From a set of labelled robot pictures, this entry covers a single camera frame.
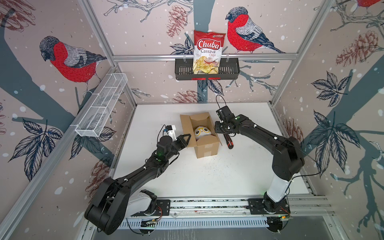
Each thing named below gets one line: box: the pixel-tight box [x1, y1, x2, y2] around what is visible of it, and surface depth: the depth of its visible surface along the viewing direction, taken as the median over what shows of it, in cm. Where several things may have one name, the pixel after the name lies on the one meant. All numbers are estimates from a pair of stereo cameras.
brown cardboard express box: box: [179, 112, 223, 159], surface depth 89 cm
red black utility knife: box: [223, 133, 234, 150], surface depth 100 cm
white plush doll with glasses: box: [194, 126, 212, 142], surface depth 95 cm
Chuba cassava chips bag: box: [193, 30, 226, 74], surface depth 86 cm
